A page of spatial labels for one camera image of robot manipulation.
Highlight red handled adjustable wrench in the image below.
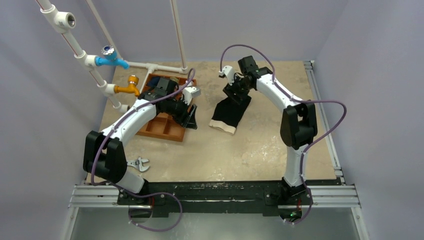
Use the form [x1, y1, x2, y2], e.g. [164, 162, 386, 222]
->
[127, 156, 150, 173]

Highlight rolled olive green underwear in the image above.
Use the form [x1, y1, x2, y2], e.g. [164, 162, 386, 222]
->
[169, 76, 179, 83]

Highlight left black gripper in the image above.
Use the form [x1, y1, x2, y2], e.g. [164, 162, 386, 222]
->
[161, 96, 197, 129]

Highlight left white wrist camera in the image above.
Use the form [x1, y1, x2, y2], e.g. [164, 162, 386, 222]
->
[182, 86, 201, 106]

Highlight orange plastic faucet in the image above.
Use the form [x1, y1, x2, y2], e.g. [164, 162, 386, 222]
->
[113, 75, 140, 97]

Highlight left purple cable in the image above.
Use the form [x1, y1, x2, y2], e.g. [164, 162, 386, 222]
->
[90, 67, 197, 233]

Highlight blue plastic faucet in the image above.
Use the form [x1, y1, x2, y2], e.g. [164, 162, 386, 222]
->
[94, 45, 130, 69]

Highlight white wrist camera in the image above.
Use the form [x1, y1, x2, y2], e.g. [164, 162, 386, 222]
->
[182, 86, 201, 106]
[218, 65, 236, 86]

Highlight orange compartment tray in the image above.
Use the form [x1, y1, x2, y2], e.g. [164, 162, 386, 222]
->
[136, 73, 196, 142]

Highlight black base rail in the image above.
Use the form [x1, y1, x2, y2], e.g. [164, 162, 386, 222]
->
[117, 179, 312, 219]

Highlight rolled navy blue underwear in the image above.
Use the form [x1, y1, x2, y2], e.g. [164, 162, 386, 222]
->
[146, 77, 160, 88]

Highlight aluminium frame rails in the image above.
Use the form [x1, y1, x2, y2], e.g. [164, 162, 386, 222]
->
[61, 60, 370, 240]

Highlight black underwear white waistband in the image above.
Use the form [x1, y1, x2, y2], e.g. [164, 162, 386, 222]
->
[208, 96, 252, 135]

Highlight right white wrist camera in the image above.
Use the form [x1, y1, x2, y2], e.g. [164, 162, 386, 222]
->
[218, 65, 236, 86]

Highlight white pvc pipe frame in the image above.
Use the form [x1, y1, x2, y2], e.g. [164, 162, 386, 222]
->
[36, 0, 188, 114]

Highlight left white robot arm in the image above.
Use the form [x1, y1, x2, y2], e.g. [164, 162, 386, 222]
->
[82, 77, 201, 205]

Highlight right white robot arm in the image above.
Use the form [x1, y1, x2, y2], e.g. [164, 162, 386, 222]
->
[218, 55, 318, 204]

